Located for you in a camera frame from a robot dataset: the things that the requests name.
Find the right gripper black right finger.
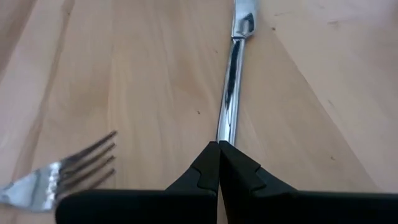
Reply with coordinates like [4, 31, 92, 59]
[219, 140, 398, 224]

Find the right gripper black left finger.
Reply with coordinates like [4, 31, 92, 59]
[55, 141, 221, 224]

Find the silver table knife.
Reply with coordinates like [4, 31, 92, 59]
[216, 0, 259, 146]

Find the silver fork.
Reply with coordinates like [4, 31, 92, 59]
[0, 129, 118, 213]

